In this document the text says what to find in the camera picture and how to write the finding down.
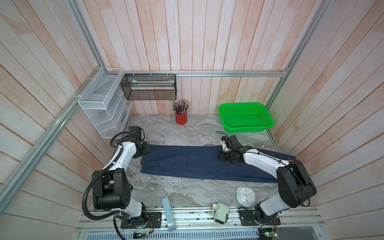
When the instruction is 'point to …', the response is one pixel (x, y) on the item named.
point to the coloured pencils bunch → (181, 107)
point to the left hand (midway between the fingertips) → (144, 153)
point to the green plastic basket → (238, 117)
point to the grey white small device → (220, 212)
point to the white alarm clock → (245, 195)
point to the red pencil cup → (181, 119)
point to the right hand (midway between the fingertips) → (220, 155)
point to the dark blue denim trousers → (205, 160)
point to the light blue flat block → (169, 217)
